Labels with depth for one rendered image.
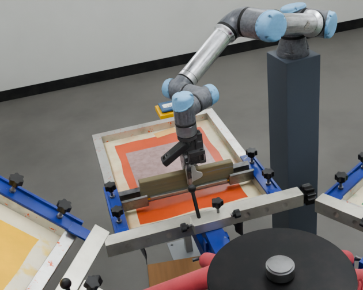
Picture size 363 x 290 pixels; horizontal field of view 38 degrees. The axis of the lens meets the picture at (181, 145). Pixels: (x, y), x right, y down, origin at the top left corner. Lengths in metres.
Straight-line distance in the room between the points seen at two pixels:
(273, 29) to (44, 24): 3.70
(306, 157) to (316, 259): 1.59
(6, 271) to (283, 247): 0.76
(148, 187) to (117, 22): 3.74
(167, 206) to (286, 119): 0.86
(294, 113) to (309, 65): 0.23
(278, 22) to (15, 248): 1.21
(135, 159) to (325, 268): 1.30
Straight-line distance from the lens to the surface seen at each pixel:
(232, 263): 1.20
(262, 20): 2.03
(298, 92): 2.56
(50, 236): 1.66
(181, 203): 2.00
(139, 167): 2.25
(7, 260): 1.58
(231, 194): 2.02
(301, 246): 1.24
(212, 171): 1.98
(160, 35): 5.67
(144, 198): 1.95
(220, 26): 2.10
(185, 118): 1.82
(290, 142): 2.66
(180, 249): 3.25
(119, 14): 5.53
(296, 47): 2.50
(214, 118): 2.48
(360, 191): 2.04
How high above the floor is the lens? 2.14
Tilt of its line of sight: 30 degrees down
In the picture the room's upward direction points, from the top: 7 degrees counter-clockwise
